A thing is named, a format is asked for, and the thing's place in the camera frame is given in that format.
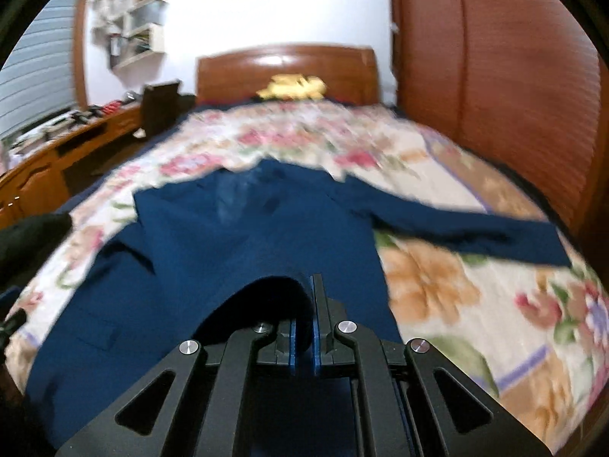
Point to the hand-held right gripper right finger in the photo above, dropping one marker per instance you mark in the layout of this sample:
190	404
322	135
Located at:
316	345

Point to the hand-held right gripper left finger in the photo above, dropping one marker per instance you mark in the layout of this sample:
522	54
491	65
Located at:
292	345

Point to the dark blue jacket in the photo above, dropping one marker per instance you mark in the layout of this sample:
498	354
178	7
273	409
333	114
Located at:
261	228

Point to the floral blanket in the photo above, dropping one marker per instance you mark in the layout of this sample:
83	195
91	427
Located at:
428	285

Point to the yellow plush toy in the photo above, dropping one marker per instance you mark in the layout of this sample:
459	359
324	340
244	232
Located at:
292	86

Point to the black chair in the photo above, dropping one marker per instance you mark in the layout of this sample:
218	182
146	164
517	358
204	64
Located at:
159	107

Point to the wooden bed headboard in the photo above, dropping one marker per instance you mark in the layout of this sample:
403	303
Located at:
228	74

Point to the dark cloth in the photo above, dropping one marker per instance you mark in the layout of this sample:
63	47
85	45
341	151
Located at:
28	247

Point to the red object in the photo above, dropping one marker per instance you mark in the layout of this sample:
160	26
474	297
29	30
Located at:
110	107

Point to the wooden desk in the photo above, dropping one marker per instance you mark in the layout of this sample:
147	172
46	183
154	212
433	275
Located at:
33	176

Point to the wooden louvered wardrobe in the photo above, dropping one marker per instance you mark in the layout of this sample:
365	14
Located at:
499	81

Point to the window blinds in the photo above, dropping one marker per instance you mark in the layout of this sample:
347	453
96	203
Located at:
38	81

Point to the white wall shelf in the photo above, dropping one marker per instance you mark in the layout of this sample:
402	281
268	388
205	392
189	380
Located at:
138	24

